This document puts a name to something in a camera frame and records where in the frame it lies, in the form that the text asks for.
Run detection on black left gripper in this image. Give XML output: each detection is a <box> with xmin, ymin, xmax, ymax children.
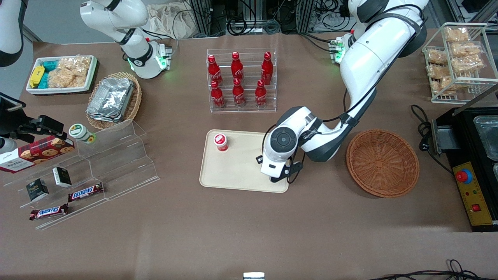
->
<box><xmin>255</xmin><ymin>155</ymin><xmax>303</xmax><ymax>184</ymax></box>

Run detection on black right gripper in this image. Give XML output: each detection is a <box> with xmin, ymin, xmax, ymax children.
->
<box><xmin>0</xmin><ymin>111</ymin><xmax>65</xmax><ymax>144</ymax></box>

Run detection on beige plastic tray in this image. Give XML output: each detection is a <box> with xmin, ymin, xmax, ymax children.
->
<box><xmin>199</xmin><ymin>129</ymin><xmax>291</xmax><ymax>193</ymax></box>

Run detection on oval light wicker basket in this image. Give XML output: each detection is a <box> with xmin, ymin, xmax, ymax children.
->
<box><xmin>86</xmin><ymin>72</ymin><xmax>142</xmax><ymax>130</ymax></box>

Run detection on round brown wicker basket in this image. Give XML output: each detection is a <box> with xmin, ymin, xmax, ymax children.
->
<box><xmin>346</xmin><ymin>129</ymin><xmax>420</xmax><ymax>198</ymax></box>

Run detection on red tartan cookie box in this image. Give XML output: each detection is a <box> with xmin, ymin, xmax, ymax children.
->
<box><xmin>0</xmin><ymin>136</ymin><xmax>75</xmax><ymax>173</ymax></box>

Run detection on red lid yogurt cup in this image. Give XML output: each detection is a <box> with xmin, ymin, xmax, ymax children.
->
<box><xmin>213</xmin><ymin>133</ymin><xmax>229</xmax><ymax>152</ymax></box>

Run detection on green lid white cup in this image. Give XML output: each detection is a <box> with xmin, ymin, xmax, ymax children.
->
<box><xmin>69</xmin><ymin>124</ymin><xmax>96</xmax><ymax>144</ymax></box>

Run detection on white rectangular snack bin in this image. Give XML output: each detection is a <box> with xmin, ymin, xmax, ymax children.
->
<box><xmin>26</xmin><ymin>55</ymin><xmax>98</xmax><ymax>95</ymax></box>

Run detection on small black snack box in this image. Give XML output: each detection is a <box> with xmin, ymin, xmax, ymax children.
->
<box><xmin>53</xmin><ymin>166</ymin><xmax>72</xmax><ymax>188</ymax></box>
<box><xmin>26</xmin><ymin>179</ymin><xmax>49</xmax><ymax>201</ymax></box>

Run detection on clear acrylic bottle rack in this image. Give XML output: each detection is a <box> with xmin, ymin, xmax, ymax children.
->
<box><xmin>206</xmin><ymin>48</ymin><xmax>277</xmax><ymax>113</ymax></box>

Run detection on yellow snack packet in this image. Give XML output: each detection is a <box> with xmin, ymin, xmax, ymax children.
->
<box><xmin>30</xmin><ymin>65</ymin><xmax>45</xmax><ymax>88</ymax></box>

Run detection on red cola bottle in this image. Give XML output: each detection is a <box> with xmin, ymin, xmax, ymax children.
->
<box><xmin>232</xmin><ymin>78</ymin><xmax>246</xmax><ymax>107</ymax></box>
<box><xmin>255</xmin><ymin>80</ymin><xmax>268</xmax><ymax>108</ymax></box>
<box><xmin>207</xmin><ymin>55</ymin><xmax>223</xmax><ymax>86</ymax></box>
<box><xmin>210</xmin><ymin>80</ymin><xmax>225</xmax><ymax>109</ymax></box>
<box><xmin>261</xmin><ymin>51</ymin><xmax>274</xmax><ymax>85</ymax></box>
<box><xmin>231</xmin><ymin>51</ymin><xmax>244</xmax><ymax>82</ymax></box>

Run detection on clear bag of rice crackers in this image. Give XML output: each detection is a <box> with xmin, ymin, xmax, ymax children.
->
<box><xmin>47</xmin><ymin>56</ymin><xmax>92</xmax><ymax>89</ymax></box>

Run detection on brown snickers bar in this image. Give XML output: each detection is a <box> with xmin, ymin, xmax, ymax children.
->
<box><xmin>29</xmin><ymin>203</ymin><xmax>69</xmax><ymax>221</ymax></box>
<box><xmin>68</xmin><ymin>183</ymin><xmax>104</xmax><ymax>203</ymax></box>

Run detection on stacked aluminium foil containers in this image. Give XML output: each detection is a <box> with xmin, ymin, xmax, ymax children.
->
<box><xmin>86</xmin><ymin>77</ymin><xmax>135</xmax><ymax>123</ymax></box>

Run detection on clear acrylic step shelf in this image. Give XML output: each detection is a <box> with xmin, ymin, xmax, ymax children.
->
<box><xmin>4</xmin><ymin>120</ymin><xmax>160</xmax><ymax>231</ymax></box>

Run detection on beige cloth bag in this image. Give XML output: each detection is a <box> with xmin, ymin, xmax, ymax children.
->
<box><xmin>148</xmin><ymin>3</ymin><xmax>196</xmax><ymax>39</ymax></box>

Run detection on clear bag of fried snacks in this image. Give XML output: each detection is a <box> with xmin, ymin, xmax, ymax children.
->
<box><xmin>451</xmin><ymin>42</ymin><xmax>482</xmax><ymax>58</ymax></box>
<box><xmin>451</xmin><ymin>54</ymin><xmax>485</xmax><ymax>74</ymax></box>
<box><xmin>427</xmin><ymin>49</ymin><xmax>449</xmax><ymax>65</ymax></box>
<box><xmin>444</xmin><ymin>26</ymin><xmax>470</xmax><ymax>43</ymax></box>
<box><xmin>427</xmin><ymin>64</ymin><xmax>452</xmax><ymax>79</ymax></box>
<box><xmin>431</xmin><ymin>76</ymin><xmax>456</xmax><ymax>96</ymax></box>

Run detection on black machine with yellow panel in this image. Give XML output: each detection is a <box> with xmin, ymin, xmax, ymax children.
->
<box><xmin>431</xmin><ymin>84</ymin><xmax>498</xmax><ymax>233</ymax></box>

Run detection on steel machine pan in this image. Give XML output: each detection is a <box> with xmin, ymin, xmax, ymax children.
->
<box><xmin>473</xmin><ymin>115</ymin><xmax>498</xmax><ymax>162</ymax></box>

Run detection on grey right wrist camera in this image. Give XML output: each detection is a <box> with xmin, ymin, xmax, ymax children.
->
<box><xmin>0</xmin><ymin>137</ymin><xmax>18</xmax><ymax>154</ymax></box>

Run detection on silver aluminium frame post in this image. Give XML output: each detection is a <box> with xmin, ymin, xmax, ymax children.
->
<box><xmin>191</xmin><ymin>0</ymin><xmax>213</xmax><ymax>36</ymax></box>
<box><xmin>299</xmin><ymin>0</ymin><xmax>315</xmax><ymax>32</ymax></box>

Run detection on black power cable with plug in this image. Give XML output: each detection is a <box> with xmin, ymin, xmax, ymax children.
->
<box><xmin>410</xmin><ymin>104</ymin><xmax>454</xmax><ymax>174</ymax></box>

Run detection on black floor cables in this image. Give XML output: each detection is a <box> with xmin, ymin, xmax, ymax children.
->
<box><xmin>368</xmin><ymin>259</ymin><xmax>498</xmax><ymax>280</ymax></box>

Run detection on white wire basket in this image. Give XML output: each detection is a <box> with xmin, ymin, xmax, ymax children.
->
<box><xmin>422</xmin><ymin>23</ymin><xmax>498</xmax><ymax>105</ymax></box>

